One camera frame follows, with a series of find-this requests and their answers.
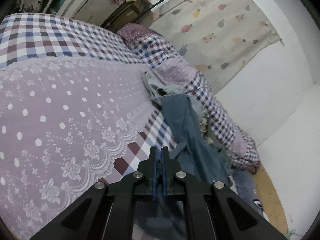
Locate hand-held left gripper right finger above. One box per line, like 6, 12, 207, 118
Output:
161, 146, 288, 240

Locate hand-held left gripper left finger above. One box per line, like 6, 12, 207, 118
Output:
29, 146, 160, 240

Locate blue long-sleeved shirt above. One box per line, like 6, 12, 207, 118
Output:
132, 94, 237, 240

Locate dark green t-shirt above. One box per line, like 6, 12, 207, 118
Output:
205, 127, 234, 173

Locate beige cloth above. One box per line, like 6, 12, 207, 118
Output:
199, 116, 212, 135

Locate blue plush blanket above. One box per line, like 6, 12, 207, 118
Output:
226, 169, 265, 218

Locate light grey-blue elastic shorts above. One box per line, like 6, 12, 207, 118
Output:
142, 70, 208, 120

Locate checkered quilt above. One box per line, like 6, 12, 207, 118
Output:
117, 23, 260, 174

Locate checkered bed sheet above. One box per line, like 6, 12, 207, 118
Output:
0, 12, 183, 240

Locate small green object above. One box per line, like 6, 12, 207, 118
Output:
285, 229, 304, 240

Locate pineapple print curtain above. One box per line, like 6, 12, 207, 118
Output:
149, 0, 285, 90

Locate white cabinet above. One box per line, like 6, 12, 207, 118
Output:
56, 0, 118, 22

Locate wooden bed frame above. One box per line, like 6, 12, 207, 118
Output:
252, 166, 292, 233

